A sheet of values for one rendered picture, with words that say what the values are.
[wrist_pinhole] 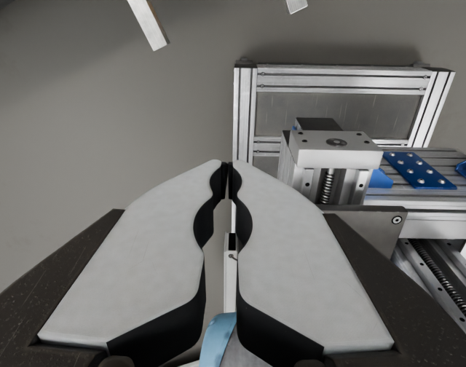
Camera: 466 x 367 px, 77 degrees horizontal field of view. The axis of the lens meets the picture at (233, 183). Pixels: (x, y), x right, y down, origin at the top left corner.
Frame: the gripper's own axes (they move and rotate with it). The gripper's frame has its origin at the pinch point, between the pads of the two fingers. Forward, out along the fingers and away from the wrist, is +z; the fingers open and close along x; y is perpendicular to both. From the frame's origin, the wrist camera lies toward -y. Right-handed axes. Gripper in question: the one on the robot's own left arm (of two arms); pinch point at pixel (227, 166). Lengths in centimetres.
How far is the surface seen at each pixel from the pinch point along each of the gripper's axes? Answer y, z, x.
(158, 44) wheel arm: 0, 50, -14
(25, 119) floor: 44, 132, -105
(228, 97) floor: 31, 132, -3
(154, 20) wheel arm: -4, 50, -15
